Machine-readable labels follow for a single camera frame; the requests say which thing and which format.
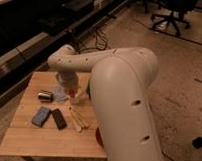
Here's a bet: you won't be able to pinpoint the wooden stick tool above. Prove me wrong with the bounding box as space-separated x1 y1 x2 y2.
69 107 89 132

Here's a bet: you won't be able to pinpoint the long shelf bench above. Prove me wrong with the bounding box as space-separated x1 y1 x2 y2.
0 0 126 108

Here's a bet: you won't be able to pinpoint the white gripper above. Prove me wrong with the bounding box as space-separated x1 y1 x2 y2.
56 72 79 89

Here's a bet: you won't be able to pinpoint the black office chair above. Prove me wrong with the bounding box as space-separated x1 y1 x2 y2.
151 0 198 38

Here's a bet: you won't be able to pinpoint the blue cloth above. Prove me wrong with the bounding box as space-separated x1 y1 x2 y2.
53 85 68 102

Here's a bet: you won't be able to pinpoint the red pepper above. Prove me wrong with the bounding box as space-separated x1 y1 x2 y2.
69 90 75 98

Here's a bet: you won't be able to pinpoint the silver metal can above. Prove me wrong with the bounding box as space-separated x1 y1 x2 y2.
38 90 53 102

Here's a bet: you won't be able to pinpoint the wooden table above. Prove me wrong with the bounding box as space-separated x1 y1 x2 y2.
0 72 106 158

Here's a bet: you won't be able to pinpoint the black floor cables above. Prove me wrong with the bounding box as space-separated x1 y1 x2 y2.
72 27 110 56

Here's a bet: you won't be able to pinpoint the blue sponge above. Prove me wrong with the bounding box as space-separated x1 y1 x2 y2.
31 107 50 127

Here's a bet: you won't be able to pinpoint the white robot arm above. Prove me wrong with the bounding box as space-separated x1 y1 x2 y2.
48 45 165 161

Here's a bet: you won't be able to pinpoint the red round object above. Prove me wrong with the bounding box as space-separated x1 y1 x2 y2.
95 128 104 148

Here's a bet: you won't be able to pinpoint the black box on floor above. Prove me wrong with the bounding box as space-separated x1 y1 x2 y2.
192 136 202 148

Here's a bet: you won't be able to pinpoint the black rectangular block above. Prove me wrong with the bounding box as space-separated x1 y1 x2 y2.
51 108 67 130

